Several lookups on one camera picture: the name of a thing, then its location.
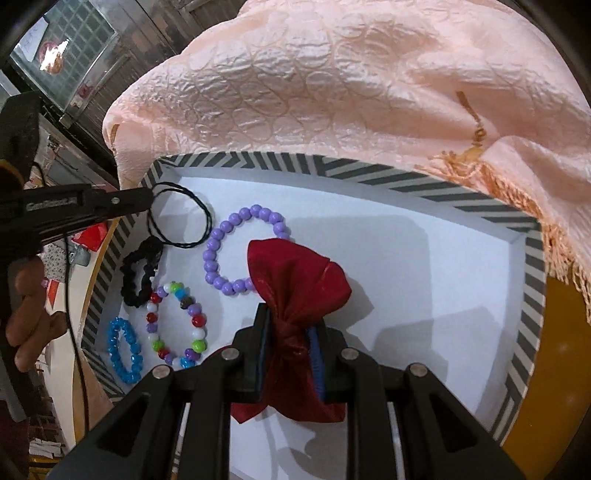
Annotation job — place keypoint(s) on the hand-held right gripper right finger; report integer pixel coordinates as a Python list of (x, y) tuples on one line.
[(316, 357)]

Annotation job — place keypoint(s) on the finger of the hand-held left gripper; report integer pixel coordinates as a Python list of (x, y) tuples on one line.
[(120, 201)]

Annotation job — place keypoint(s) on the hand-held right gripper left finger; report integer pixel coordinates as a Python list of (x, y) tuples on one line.
[(264, 350)]

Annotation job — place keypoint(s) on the red bow hair clip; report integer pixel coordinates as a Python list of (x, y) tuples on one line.
[(295, 277)]

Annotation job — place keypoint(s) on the black scrunchie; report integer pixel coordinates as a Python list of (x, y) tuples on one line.
[(138, 295)]

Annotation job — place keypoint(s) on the striped cardboard box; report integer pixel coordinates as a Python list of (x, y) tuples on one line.
[(415, 277)]

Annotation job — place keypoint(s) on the person's left hand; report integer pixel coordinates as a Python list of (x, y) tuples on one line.
[(34, 327)]

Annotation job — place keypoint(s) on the red bag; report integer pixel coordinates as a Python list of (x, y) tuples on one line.
[(92, 236)]

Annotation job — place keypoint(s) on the orange window sticker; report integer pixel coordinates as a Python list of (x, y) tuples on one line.
[(53, 56)]

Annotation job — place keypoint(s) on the metal security door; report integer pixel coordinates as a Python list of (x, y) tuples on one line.
[(152, 27)]

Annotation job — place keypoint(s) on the pink fringed scarf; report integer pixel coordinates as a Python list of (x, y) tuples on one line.
[(323, 69)]

